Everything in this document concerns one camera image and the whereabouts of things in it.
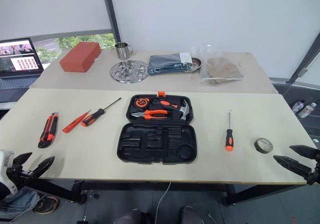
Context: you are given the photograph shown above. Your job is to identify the black tool case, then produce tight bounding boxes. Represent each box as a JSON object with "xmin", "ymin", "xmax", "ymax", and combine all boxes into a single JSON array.
[{"xmin": 116, "ymin": 91, "xmax": 198, "ymax": 165}]

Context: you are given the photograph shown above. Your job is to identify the grey slanted window strut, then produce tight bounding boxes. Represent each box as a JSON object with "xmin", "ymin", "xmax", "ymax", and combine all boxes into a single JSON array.
[{"xmin": 286, "ymin": 33, "xmax": 320, "ymax": 85}]

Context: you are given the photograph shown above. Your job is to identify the silver shaft screwdriver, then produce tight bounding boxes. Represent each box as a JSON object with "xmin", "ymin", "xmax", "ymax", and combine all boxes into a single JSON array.
[{"xmin": 224, "ymin": 110, "xmax": 235, "ymax": 152}]

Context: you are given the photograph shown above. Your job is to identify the orange test pen screwdriver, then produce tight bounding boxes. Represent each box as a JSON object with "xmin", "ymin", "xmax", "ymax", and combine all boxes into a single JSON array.
[{"xmin": 61, "ymin": 109, "xmax": 92, "ymax": 134}]

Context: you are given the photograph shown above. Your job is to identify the dark blue bagged cloth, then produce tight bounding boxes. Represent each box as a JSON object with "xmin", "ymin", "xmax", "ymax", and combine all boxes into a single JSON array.
[{"xmin": 146, "ymin": 52, "xmax": 195, "ymax": 76}]

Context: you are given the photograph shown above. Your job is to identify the black shaft screwdriver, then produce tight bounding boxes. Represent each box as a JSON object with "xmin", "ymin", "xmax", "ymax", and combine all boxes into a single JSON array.
[{"xmin": 80, "ymin": 97, "xmax": 123, "ymax": 128}]

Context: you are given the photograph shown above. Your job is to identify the stainless steel mug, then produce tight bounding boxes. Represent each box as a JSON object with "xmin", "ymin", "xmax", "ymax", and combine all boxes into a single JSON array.
[{"xmin": 114, "ymin": 41, "xmax": 134, "ymax": 60}]

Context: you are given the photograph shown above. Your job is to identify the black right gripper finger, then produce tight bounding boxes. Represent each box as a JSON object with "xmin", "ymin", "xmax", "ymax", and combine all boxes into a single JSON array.
[
  {"xmin": 289, "ymin": 145, "xmax": 318, "ymax": 160},
  {"xmin": 273, "ymin": 155, "xmax": 313, "ymax": 179}
]

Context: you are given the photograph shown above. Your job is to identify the white cable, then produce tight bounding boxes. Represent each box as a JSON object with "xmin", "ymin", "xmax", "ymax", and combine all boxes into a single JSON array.
[{"xmin": 154, "ymin": 181, "xmax": 173, "ymax": 224}]

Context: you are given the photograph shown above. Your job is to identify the black orange utility knife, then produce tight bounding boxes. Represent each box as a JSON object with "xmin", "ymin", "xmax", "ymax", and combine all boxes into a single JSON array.
[{"xmin": 37, "ymin": 112, "xmax": 61, "ymax": 149}]

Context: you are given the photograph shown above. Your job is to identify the red orange foam block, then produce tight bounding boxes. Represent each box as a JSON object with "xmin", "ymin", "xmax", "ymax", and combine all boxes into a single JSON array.
[{"xmin": 59, "ymin": 41, "xmax": 102, "ymax": 73}]

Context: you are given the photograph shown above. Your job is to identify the blue jeans leg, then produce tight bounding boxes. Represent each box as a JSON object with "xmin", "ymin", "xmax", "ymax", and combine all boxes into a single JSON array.
[{"xmin": 0, "ymin": 187, "xmax": 41, "ymax": 220}]

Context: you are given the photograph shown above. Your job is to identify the black electrical tape roll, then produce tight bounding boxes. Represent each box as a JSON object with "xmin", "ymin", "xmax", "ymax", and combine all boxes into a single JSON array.
[{"xmin": 253, "ymin": 137, "xmax": 274, "ymax": 154}]

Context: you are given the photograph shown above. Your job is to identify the black orange tape measure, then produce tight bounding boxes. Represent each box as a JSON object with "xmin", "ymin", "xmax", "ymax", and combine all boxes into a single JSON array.
[{"xmin": 133, "ymin": 97, "xmax": 150, "ymax": 108}]

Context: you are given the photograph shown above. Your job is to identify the round metal dish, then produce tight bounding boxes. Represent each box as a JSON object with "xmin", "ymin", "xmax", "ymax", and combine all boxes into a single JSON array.
[{"xmin": 184, "ymin": 57, "xmax": 204, "ymax": 74}]

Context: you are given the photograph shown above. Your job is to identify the perforated steel steamer plate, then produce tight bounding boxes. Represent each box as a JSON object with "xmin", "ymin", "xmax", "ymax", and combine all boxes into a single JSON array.
[{"xmin": 109, "ymin": 59, "xmax": 150, "ymax": 84}]

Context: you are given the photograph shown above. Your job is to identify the clear bottle dark cap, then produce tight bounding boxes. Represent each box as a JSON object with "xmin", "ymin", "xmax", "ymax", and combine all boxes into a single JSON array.
[{"xmin": 291, "ymin": 99, "xmax": 306, "ymax": 114}]

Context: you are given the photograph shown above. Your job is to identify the dark shoe brown sole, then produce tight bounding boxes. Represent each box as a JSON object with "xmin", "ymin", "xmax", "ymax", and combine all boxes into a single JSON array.
[{"xmin": 32, "ymin": 195, "xmax": 61, "ymax": 216}]

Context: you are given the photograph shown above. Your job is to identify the clear bag of cardboard pieces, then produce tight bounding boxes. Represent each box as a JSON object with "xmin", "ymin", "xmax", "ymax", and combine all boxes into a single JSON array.
[{"xmin": 189, "ymin": 43, "xmax": 248, "ymax": 86}]

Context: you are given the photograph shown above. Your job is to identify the claw hammer black orange handle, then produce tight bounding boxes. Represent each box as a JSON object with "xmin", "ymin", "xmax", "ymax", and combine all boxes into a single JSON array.
[{"xmin": 152, "ymin": 98, "xmax": 192, "ymax": 121}]

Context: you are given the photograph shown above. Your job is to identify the open laptop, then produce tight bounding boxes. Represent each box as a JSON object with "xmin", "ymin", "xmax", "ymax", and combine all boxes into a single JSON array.
[{"xmin": 0, "ymin": 37, "xmax": 45, "ymax": 90}]

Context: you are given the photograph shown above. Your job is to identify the orange handled pliers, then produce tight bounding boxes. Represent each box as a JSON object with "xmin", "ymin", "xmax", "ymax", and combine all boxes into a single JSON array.
[{"xmin": 130, "ymin": 109, "xmax": 169, "ymax": 121}]

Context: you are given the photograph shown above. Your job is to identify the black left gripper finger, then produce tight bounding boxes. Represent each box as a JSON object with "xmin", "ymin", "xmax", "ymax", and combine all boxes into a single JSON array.
[
  {"xmin": 29, "ymin": 156, "xmax": 56, "ymax": 178},
  {"xmin": 12, "ymin": 152, "xmax": 34, "ymax": 171}
]

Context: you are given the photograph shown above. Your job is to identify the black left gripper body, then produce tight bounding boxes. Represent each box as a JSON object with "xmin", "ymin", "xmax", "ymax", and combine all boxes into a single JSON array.
[{"xmin": 6, "ymin": 165, "xmax": 33, "ymax": 183}]

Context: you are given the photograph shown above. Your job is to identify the dark rounded shape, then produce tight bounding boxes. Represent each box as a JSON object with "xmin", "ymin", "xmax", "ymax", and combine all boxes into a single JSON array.
[
  {"xmin": 113, "ymin": 208, "xmax": 149, "ymax": 224},
  {"xmin": 179, "ymin": 205, "xmax": 205, "ymax": 224}
]

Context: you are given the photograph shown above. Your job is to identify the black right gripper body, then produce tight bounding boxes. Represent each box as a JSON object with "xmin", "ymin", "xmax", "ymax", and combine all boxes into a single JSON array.
[{"xmin": 306, "ymin": 150, "xmax": 320, "ymax": 186}]

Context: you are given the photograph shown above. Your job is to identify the black table frame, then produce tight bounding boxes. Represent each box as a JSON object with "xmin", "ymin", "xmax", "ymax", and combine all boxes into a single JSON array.
[{"xmin": 23, "ymin": 177, "xmax": 309, "ymax": 207}]

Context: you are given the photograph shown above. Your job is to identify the clear bottle white cap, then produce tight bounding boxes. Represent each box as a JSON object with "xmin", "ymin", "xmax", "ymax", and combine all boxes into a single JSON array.
[{"xmin": 297, "ymin": 102, "xmax": 318, "ymax": 119}]

